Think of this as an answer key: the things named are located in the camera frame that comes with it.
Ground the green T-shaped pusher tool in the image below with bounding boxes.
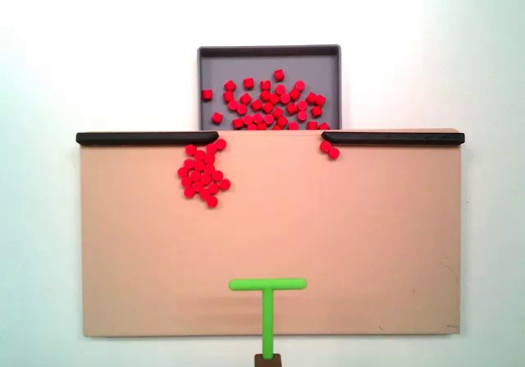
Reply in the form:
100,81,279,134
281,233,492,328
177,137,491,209
228,278,308,367

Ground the beige flat board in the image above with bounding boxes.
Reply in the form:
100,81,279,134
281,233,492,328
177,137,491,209
76,127,464,338

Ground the grey shallow tray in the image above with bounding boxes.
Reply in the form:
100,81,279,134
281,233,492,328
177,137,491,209
197,44,342,131

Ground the black guide rail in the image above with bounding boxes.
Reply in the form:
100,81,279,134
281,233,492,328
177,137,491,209
75,131,220,146
321,131,466,146

